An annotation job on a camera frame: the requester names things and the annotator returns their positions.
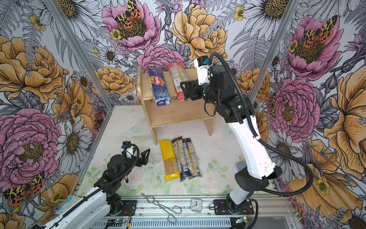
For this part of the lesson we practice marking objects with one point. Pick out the grey handled tool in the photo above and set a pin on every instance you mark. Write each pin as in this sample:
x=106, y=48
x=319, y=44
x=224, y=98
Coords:
x=241, y=165

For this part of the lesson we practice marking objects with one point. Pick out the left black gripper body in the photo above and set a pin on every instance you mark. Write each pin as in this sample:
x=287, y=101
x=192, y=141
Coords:
x=129, y=162

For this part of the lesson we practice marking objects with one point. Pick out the small white clock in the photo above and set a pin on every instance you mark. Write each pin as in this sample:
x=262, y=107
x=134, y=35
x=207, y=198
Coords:
x=196, y=205

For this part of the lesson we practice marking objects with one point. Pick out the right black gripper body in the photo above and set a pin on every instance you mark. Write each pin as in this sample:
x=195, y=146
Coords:
x=203, y=91

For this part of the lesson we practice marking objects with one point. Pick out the yellow Pastatime spaghetti bag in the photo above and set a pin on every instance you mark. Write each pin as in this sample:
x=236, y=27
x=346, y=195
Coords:
x=169, y=160

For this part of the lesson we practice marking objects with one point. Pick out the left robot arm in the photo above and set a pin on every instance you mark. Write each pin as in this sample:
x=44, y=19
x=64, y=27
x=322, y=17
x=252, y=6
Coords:
x=102, y=199

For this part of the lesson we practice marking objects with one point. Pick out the red spaghetti bag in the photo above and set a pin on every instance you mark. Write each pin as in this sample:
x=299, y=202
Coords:
x=178, y=75

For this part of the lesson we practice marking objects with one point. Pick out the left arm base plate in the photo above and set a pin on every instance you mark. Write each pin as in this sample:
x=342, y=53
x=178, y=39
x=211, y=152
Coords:
x=123, y=208

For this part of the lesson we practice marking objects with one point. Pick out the wooden two-tier shelf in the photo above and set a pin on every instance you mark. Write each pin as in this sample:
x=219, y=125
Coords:
x=177, y=112

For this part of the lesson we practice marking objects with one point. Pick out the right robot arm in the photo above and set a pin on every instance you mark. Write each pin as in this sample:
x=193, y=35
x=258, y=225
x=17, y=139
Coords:
x=260, y=168

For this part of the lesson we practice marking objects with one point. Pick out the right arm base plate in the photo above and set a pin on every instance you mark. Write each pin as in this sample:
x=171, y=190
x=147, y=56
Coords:
x=226, y=207

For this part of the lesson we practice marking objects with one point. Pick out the metal tongs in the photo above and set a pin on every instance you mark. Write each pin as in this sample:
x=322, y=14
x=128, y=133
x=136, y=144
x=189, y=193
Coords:
x=171, y=211

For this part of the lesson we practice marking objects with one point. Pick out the clear spaghetti bag blue end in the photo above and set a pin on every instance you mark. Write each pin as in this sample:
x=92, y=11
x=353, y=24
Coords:
x=191, y=158

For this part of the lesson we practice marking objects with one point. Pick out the blue Barilla spaghetti box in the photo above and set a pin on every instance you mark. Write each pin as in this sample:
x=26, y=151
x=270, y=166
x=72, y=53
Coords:
x=158, y=86

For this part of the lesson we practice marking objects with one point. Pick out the aluminium front rail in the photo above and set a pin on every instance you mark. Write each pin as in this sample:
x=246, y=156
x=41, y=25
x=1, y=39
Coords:
x=148, y=215

